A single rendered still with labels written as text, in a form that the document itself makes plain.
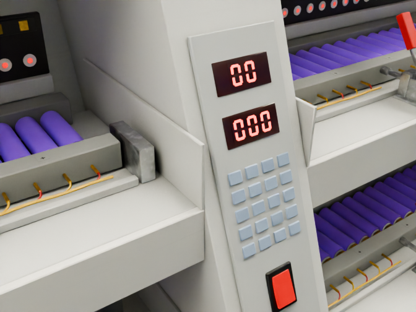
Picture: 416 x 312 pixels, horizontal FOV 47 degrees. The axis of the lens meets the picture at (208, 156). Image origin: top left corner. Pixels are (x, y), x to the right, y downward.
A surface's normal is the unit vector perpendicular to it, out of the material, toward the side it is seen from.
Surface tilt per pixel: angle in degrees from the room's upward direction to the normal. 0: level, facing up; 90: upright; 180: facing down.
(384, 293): 20
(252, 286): 90
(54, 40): 90
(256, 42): 90
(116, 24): 90
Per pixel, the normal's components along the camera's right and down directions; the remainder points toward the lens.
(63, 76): 0.53, 0.09
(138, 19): -0.82, 0.29
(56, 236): 0.00, -0.86
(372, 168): 0.57, 0.42
